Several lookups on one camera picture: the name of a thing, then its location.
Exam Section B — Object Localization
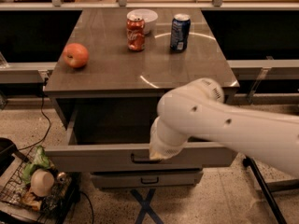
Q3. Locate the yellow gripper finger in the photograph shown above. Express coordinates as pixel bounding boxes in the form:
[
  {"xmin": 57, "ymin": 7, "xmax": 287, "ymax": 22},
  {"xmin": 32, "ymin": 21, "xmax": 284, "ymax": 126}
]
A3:
[{"xmin": 149, "ymin": 150, "xmax": 164, "ymax": 161}]

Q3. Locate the grey top drawer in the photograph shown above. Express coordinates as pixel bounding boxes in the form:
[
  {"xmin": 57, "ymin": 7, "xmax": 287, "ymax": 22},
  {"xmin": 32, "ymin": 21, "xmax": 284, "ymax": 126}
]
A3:
[{"xmin": 46, "ymin": 110, "xmax": 236, "ymax": 173}]

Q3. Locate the grey drawer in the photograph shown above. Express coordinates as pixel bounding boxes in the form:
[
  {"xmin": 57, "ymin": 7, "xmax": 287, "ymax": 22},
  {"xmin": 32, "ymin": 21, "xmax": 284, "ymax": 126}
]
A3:
[
  {"xmin": 91, "ymin": 169, "xmax": 203, "ymax": 189},
  {"xmin": 46, "ymin": 110, "xmax": 236, "ymax": 173}
]

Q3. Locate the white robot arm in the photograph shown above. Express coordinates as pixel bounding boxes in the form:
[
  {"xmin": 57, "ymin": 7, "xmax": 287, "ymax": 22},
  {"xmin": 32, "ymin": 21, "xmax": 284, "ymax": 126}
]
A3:
[{"xmin": 149, "ymin": 78, "xmax": 299, "ymax": 177}]

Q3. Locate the grey bottom drawer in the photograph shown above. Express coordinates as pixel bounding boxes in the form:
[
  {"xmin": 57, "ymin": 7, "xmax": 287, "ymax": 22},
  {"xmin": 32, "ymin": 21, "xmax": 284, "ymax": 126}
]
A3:
[{"xmin": 91, "ymin": 169, "xmax": 203, "ymax": 189}]

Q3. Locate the grey drawer cabinet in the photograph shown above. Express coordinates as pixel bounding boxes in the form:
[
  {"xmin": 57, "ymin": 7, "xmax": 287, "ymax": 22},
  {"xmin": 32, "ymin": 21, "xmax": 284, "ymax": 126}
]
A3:
[{"xmin": 44, "ymin": 7, "xmax": 241, "ymax": 189}]

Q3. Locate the blue tape cross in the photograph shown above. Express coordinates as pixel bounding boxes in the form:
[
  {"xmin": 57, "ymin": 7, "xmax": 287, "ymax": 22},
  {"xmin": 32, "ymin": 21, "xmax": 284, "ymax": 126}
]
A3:
[{"xmin": 131, "ymin": 189, "xmax": 164, "ymax": 224}]

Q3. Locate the green leafy vegetable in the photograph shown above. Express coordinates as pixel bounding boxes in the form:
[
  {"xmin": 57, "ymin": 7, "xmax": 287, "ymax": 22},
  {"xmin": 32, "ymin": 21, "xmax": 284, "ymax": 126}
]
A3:
[{"xmin": 21, "ymin": 146, "xmax": 51, "ymax": 185}]

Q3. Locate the cream upturned cup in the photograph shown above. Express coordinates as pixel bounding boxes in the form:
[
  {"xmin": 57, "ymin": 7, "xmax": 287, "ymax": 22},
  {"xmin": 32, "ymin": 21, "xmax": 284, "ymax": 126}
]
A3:
[{"xmin": 31, "ymin": 169, "xmax": 54, "ymax": 197}]

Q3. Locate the black metal stand leg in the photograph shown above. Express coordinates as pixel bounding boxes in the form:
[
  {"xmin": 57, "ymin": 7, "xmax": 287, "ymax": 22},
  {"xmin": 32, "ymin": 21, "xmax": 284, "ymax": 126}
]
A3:
[{"xmin": 242, "ymin": 156, "xmax": 299, "ymax": 224}]

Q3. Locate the red soda can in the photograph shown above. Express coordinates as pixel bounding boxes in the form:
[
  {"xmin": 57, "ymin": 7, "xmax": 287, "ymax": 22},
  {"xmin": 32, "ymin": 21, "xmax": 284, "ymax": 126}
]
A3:
[{"xmin": 126, "ymin": 14, "xmax": 145, "ymax": 51}]

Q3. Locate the red apple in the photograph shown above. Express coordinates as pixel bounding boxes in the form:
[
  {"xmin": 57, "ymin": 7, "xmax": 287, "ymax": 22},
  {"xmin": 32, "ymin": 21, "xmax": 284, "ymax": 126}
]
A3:
[{"xmin": 63, "ymin": 43, "xmax": 89, "ymax": 68}]

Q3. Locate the blue soda can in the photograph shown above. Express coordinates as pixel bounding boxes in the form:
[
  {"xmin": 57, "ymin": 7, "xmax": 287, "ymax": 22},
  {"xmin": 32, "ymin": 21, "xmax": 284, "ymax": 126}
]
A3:
[{"xmin": 170, "ymin": 13, "xmax": 191, "ymax": 52}]

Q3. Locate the white bowl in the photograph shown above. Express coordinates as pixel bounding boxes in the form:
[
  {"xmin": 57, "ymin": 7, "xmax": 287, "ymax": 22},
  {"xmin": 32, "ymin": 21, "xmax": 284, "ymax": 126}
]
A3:
[{"xmin": 127, "ymin": 8, "xmax": 158, "ymax": 35}]

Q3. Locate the black wire basket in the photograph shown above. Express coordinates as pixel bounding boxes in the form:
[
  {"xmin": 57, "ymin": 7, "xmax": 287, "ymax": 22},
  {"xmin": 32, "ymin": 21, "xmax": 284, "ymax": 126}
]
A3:
[{"xmin": 1, "ymin": 147, "xmax": 78, "ymax": 224}]

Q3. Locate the black power cable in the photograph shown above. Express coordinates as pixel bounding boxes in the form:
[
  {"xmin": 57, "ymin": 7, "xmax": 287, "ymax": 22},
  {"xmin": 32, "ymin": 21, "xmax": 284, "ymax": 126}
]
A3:
[{"xmin": 18, "ymin": 77, "xmax": 52, "ymax": 151}]

